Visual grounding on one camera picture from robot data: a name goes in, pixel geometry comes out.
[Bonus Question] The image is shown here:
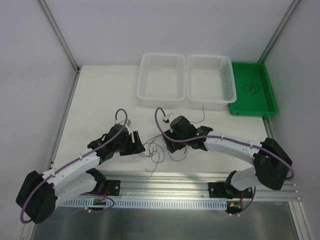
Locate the thin wire bundle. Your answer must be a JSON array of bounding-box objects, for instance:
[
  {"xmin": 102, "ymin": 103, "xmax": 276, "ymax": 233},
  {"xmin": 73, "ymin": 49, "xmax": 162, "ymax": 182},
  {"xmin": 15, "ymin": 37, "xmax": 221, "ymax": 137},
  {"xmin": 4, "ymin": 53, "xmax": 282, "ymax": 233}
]
[{"xmin": 139, "ymin": 136, "xmax": 188, "ymax": 173}]

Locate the green plastic tray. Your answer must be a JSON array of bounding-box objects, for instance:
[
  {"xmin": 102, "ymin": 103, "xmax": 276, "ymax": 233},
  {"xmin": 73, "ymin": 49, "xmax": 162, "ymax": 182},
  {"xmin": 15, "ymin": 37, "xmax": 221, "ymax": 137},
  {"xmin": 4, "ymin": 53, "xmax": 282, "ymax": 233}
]
[{"xmin": 229, "ymin": 62, "xmax": 278, "ymax": 118}]

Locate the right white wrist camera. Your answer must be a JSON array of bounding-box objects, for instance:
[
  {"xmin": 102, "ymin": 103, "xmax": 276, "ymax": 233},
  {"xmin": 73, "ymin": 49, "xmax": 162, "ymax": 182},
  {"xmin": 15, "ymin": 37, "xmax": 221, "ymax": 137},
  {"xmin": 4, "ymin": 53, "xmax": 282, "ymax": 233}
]
[{"xmin": 162, "ymin": 113, "xmax": 177, "ymax": 134}]

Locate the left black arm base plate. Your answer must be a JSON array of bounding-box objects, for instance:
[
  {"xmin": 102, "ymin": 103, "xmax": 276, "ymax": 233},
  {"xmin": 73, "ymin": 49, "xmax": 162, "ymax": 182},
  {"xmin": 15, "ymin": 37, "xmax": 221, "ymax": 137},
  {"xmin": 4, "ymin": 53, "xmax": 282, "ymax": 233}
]
[{"xmin": 104, "ymin": 180, "xmax": 121, "ymax": 197}]

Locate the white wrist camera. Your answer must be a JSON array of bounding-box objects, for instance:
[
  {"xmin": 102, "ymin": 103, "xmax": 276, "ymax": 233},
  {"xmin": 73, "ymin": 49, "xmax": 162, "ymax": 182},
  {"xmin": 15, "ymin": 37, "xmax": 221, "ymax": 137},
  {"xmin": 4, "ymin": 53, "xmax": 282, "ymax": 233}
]
[
  {"xmin": 114, "ymin": 119, "xmax": 132, "ymax": 131},
  {"xmin": 162, "ymin": 113, "xmax": 177, "ymax": 134}
]

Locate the aluminium frame post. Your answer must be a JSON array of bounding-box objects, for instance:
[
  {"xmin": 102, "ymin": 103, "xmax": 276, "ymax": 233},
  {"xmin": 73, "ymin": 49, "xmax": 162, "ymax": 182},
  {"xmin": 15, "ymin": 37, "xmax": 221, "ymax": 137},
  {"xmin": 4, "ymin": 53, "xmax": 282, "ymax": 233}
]
[
  {"xmin": 257, "ymin": 0, "xmax": 303, "ymax": 64},
  {"xmin": 36, "ymin": 0, "xmax": 81, "ymax": 73}
]

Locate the white slotted cable duct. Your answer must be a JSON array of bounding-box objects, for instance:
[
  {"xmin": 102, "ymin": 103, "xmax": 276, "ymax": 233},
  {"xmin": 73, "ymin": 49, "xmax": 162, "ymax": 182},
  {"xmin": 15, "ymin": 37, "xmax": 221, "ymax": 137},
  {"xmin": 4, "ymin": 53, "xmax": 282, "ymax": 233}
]
[{"xmin": 62, "ymin": 197, "xmax": 227, "ymax": 211}]

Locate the right white perforated basket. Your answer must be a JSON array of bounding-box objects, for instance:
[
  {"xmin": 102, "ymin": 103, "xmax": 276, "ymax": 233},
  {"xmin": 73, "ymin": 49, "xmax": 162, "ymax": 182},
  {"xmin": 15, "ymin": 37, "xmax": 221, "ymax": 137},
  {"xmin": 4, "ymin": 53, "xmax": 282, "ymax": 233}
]
[{"xmin": 185, "ymin": 54, "xmax": 237, "ymax": 111}]

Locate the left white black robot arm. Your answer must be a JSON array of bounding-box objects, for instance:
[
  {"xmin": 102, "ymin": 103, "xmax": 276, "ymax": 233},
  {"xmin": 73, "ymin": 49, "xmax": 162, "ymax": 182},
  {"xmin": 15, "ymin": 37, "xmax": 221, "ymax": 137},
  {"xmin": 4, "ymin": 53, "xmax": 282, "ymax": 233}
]
[{"xmin": 15, "ymin": 124, "xmax": 146, "ymax": 224}]

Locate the white perforated basket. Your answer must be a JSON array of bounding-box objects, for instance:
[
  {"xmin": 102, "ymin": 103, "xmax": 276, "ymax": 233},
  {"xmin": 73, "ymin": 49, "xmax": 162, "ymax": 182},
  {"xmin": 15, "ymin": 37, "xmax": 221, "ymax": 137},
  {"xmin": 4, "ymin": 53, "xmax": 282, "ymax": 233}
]
[
  {"xmin": 185, "ymin": 54, "xmax": 237, "ymax": 111},
  {"xmin": 136, "ymin": 52, "xmax": 187, "ymax": 108}
]

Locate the left white perforated basket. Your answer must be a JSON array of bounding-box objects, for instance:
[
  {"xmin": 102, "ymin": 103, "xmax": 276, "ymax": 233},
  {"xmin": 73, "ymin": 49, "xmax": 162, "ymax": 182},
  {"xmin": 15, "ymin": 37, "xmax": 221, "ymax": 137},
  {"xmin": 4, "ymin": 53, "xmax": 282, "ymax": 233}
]
[{"xmin": 136, "ymin": 52, "xmax": 187, "ymax": 108}]

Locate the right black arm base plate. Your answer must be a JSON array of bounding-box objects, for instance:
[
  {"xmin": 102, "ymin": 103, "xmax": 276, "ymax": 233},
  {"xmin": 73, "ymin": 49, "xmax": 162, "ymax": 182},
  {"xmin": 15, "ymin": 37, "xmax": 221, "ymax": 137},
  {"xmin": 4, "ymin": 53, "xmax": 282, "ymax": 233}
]
[{"xmin": 207, "ymin": 182, "xmax": 253, "ymax": 200}]

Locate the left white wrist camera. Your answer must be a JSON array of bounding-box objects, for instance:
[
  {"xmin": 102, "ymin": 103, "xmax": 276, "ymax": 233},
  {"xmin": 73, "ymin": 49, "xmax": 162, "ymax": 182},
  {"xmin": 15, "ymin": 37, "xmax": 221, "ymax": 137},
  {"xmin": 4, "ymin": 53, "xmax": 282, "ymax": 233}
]
[{"xmin": 114, "ymin": 119, "xmax": 132, "ymax": 131}]

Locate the brown thin wire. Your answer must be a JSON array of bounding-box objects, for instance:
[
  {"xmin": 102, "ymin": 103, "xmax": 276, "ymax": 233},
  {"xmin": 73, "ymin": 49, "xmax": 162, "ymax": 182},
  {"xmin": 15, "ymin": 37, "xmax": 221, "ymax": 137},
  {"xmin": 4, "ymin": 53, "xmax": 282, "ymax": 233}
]
[{"xmin": 241, "ymin": 74, "xmax": 261, "ymax": 96}]

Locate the aluminium table edge rail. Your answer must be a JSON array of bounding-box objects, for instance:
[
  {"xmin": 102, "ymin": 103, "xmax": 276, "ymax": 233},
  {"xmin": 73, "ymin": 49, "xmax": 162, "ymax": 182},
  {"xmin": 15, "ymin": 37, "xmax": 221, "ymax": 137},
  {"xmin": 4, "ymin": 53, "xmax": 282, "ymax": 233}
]
[{"xmin": 102, "ymin": 170, "xmax": 302, "ymax": 202}]

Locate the aluminium frame post right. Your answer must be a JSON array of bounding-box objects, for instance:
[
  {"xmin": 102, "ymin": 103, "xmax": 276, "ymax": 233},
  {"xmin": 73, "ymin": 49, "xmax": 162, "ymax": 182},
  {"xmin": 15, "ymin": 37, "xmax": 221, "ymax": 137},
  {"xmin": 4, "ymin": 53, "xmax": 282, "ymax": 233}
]
[{"xmin": 257, "ymin": 0, "xmax": 303, "ymax": 64}]

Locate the aluminium frame post left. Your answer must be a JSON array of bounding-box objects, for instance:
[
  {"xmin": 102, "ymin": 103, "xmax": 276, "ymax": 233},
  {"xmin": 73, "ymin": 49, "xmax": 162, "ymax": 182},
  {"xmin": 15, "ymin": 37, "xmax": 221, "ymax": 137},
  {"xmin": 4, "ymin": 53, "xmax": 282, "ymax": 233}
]
[{"xmin": 36, "ymin": 0, "xmax": 81, "ymax": 73}]

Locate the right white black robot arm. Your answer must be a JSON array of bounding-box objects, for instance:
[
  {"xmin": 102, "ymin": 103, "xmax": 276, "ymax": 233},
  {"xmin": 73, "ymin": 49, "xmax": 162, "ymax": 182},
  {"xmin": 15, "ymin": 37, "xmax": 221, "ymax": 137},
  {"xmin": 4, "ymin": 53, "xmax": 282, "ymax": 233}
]
[{"xmin": 162, "ymin": 114, "xmax": 294, "ymax": 199}]

